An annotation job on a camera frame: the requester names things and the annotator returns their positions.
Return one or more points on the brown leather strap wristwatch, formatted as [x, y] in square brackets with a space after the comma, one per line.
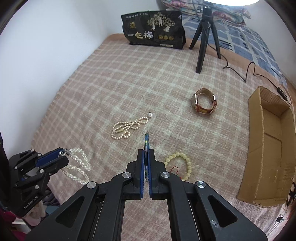
[204, 101]

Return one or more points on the yellow bead bracelet red tassel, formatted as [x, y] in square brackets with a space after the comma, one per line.
[180, 164]

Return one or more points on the open brown cardboard box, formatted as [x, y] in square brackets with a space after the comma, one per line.
[270, 165]

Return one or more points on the folded floral quilt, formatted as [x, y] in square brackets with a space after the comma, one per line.
[234, 15]

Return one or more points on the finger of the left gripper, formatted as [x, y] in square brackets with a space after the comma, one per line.
[49, 156]
[54, 166]

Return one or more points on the blue patchwork bed sheet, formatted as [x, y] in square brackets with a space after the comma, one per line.
[247, 43]

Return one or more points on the black snack bag gold print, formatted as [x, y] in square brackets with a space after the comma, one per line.
[154, 28]

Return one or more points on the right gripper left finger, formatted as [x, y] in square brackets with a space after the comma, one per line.
[130, 184]

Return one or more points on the black ring light tripod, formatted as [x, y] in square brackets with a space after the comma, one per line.
[205, 25]

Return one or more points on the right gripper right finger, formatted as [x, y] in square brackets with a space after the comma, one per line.
[162, 184]

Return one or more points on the pink plaid blanket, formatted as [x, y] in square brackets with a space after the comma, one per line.
[103, 109]

